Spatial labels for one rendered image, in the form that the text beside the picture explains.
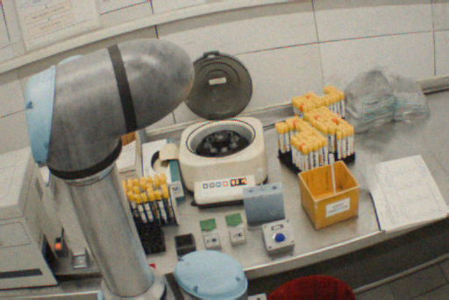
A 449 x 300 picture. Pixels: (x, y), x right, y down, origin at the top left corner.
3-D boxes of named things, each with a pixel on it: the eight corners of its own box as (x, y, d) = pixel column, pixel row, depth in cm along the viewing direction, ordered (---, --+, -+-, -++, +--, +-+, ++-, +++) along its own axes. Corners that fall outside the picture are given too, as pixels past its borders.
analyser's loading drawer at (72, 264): (46, 279, 129) (39, 266, 126) (47, 264, 134) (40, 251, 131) (110, 272, 130) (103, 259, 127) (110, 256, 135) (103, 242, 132)
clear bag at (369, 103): (354, 138, 169) (351, 87, 159) (328, 116, 183) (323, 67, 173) (406, 116, 175) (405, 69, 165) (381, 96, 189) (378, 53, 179)
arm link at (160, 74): (207, 15, 61) (152, 46, 108) (118, 39, 59) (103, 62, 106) (232, 107, 63) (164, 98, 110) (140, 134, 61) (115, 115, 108)
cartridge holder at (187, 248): (178, 263, 133) (175, 253, 131) (174, 241, 141) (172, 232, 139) (199, 260, 133) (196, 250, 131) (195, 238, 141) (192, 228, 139)
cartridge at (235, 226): (231, 246, 136) (227, 226, 133) (228, 234, 140) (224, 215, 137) (246, 242, 136) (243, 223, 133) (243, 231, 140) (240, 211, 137)
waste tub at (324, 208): (315, 231, 135) (314, 202, 130) (299, 203, 146) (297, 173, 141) (359, 215, 137) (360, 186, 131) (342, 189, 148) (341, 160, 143)
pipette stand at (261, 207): (247, 230, 140) (243, 201, 135) (246, 213, 146) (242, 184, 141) (286, 225, 140) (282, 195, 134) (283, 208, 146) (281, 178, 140)
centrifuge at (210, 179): (183, 210, 151) (174, 175, 145) (189, 153, 176) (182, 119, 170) (270, 201, 149) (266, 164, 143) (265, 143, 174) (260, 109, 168)
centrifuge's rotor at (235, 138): (196, 175, 155) (191, 154, 152) (199, 146, 168) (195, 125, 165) (251, 168, 154) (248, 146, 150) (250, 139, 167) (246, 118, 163)
